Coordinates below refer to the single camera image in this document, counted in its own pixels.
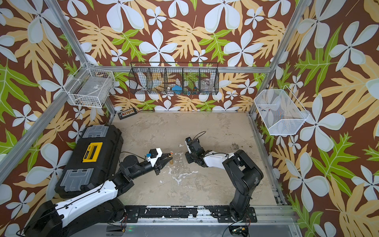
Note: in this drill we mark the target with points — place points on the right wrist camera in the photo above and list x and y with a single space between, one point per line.
193 145

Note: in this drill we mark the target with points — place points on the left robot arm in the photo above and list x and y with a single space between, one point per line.
99 205

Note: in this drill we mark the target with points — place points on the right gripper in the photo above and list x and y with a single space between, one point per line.
187 154

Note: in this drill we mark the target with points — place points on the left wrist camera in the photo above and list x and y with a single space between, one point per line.
153 156

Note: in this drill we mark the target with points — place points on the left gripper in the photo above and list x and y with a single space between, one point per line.
160 164

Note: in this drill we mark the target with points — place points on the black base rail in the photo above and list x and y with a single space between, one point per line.
179 214

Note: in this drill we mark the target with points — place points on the white mesh basket right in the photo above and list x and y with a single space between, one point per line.
281 111

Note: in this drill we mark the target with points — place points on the small black tray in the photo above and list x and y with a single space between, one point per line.
127 113

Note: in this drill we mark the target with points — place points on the blue item in basket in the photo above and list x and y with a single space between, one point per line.
177 89

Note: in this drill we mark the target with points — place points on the black yellow toolbox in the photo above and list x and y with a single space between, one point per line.
93 160

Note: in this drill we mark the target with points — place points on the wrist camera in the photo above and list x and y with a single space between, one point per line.
193 145
153 156

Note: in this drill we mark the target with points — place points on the white wire basket left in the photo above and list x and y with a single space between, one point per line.
90 86

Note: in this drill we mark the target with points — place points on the black wire basket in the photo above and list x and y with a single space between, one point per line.
195 78

